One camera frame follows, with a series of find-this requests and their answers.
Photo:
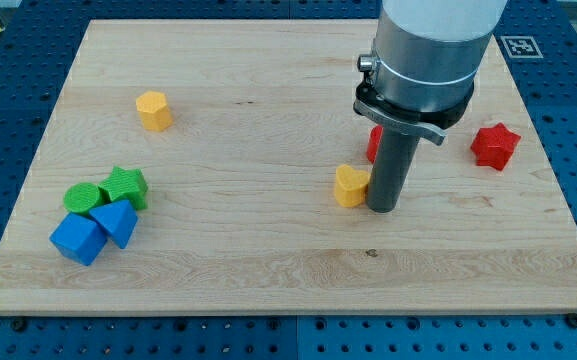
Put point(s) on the yellow hexagon block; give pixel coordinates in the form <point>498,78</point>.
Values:
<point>154,111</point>

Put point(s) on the green cylinder block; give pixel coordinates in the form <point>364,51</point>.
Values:
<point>82,197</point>

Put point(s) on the light wooden board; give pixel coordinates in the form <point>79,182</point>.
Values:
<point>241,218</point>

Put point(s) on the blue cube block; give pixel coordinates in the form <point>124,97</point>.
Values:
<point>78,239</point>

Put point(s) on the blue triangle block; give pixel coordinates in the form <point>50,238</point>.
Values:
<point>118,220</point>

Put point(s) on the white fiducial marker tag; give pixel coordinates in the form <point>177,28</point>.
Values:
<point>521,47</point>

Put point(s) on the green star block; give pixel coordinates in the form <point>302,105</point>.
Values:
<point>126,184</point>

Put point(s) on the yellow heart block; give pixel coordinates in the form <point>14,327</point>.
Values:
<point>350,186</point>

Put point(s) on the red block behind rod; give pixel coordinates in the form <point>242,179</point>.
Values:
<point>373,143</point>

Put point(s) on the red star block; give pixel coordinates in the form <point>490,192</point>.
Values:
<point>494,146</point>

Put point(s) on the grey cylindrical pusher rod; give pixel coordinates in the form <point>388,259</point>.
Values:
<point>394,157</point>

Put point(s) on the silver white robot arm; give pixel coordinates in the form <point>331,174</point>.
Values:
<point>419,74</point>

